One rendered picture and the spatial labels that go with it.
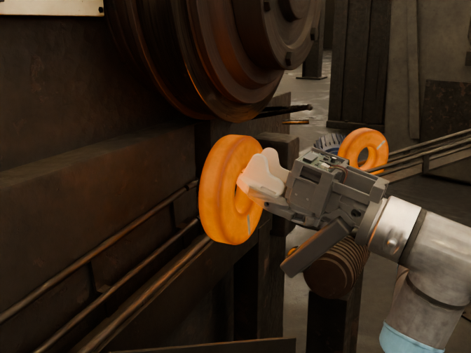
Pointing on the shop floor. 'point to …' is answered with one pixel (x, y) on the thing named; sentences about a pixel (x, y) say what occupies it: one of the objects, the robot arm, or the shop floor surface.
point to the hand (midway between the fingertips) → (235, 176)
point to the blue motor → (330, 143)
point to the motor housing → (333, 296)
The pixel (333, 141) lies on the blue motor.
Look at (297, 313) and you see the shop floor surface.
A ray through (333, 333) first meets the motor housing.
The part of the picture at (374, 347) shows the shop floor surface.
